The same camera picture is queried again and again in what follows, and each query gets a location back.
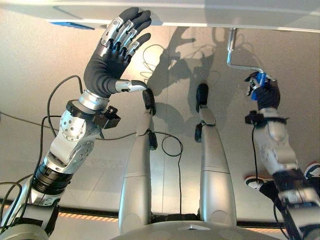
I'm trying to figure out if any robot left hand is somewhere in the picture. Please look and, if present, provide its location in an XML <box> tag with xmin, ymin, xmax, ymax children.
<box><xmin>79</xmin><ymin>6</ymin><xmax>153</xmax><ymax>110</ymax></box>

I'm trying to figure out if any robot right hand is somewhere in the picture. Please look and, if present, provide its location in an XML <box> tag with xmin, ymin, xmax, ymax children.
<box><xmin>244</xmin><ymin>71</ymin><xmax>281</xmax><ymax>111</ymax></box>

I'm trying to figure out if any blue crank handle grip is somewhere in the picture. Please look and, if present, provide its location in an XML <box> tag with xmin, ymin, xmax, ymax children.
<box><xmin>250</xmin><ymin>71</ymin><xmax>270</xmax><ymax>101</ymax></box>

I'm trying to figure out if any metal bed crank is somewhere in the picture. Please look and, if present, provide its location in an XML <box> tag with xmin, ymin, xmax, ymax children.
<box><xmin>225</xmin><ymin>27</ymin><xmax>264</xmax><ymax>74</ymax></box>

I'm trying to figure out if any robot left foot dark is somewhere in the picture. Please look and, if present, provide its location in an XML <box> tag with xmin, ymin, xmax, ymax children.
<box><xmin>142</xmin><ymin>88</ymin><xmax>157</xmax><ymax>116</ymax></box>

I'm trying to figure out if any robot foot dark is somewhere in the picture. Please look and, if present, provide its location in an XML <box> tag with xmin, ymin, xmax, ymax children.
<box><xmin>195</xmin><ymin>83</ymin><xmax>210</xmax><ymax>113</ymax></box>
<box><xmin>142</xmin><ymin>88</ymin><xmax>157</xmax><ymax>116</ymax></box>

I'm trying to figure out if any blue tape strip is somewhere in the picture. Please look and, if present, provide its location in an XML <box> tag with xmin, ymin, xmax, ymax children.
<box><xmin>49</xmin><ymin>21</ymin><xmax>96</xmax><ymax>31</ymax></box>

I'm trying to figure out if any robot right foot dark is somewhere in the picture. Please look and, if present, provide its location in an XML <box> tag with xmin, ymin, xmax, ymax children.
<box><xmin>195</xmin><ymin>83</ymin><xmax>210</xmax><ymax>113</ymax></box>

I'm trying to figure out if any robot right leg silver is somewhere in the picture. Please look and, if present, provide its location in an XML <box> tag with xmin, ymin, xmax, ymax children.
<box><xmin>194</xmin><ymin>104</ymin><xmax>238</xmax><ymax>224</ymax></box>

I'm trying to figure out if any robot leg silver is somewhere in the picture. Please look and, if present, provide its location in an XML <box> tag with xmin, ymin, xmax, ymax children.
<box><xmin>117</xmin><ymin>109</ymin><xmax>158</xmax><ymax>234</ymax></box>
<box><xmin>194</xmin><ymin>104</ymin><xmax>238</xmax><ymax>224</ymax></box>

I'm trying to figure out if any person's white shoe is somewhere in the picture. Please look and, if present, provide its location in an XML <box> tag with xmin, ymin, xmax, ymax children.
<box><xmin>303</xmin><ymin>162</ymin><xmax>320</xmax><ymax>180</ymax></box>
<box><xmin>244</xmin><ymin>175</ymin><xmax>265</xmax><ymax>192</ymax></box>

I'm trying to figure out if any person's leg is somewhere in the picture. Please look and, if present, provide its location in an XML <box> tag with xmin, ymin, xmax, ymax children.
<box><xmin>259</xmin><ymin>180</ymin><xmax>279</xmax><ymax>204</ymax></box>

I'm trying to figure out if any robot left leg silver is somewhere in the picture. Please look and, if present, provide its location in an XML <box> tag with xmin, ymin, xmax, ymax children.
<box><xmin>117</xmin><ymin>109</ymin><xmax>158</xmax><ymax>234</ymax></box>

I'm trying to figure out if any orange striped floor strip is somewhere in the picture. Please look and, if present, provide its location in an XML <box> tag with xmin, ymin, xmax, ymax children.
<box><xmin>56</xmin><ymin>211</ymin><xmax>119</xmax><ymax>223</ymax></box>

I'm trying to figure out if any robot torso grey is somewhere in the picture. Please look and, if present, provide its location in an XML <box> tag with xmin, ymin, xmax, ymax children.
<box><xmin>109</xmin><ymin>220</ymin><xmax>286</xmax><ymax>240</ymax></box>

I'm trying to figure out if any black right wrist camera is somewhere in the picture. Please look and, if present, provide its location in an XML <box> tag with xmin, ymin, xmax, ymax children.
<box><xmin>244</xmin><ymin>110</ymin><xmax>265</xmax><ymax>127</ymax></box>

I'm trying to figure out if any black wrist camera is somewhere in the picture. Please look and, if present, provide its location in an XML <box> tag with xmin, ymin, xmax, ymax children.
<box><xmin>244</xmin><ymin>110</ymin><xmax>265</xmax><ymax>127</ymax></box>
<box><xmin>93</xmin><ymin>105</ymin><xmax>122</xmax><ymax>130</ymax></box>

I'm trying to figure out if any thin pale floor cable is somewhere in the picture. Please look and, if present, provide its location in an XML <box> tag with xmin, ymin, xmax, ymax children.
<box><xmin>139</xmin><ymin>44</ymin><xmax>166</xmax><ymax>84</ymax></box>

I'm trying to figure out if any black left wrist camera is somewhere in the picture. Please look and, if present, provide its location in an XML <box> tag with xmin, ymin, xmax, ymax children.
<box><xmin>93</xmin><ymin>105</ymin><xmax>122</xmax><ymax>130</ymax></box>

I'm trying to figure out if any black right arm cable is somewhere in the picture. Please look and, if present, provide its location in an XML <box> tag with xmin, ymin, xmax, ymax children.
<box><xmin>252</xmin><ymin>124</ymin><xmax>261</xmax><ymax>186</ymax></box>

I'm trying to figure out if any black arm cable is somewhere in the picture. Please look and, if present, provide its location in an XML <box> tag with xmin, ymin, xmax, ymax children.
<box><xmin>252</xmin><ymin>124</ymin><xmax>261</xmax><ymax>186</ymax></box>
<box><xmin>37</xmin><ymin>74</ymin><xmax>84</xmax><ymax>176</ymax></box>

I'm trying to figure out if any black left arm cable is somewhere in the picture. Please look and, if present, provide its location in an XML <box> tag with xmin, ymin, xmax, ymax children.
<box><xmin>37</xmin><ymin>74</ymin><xmax>84</xmax><ymax>176</ymax></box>

